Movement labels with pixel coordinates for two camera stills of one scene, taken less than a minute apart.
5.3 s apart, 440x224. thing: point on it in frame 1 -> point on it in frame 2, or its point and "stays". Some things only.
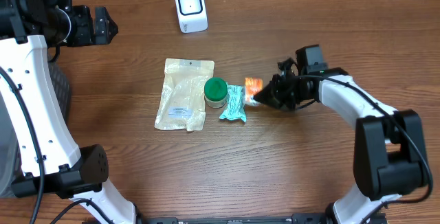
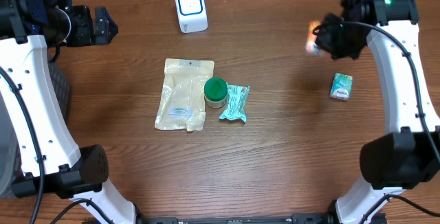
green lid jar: (215, 93) stays
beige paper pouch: (183, 102) stays
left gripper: (89, 34) stays
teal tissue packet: (235, 108) stays
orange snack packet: (252, 86) -> (311, 47)
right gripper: (276, 95) -> (326, 43)
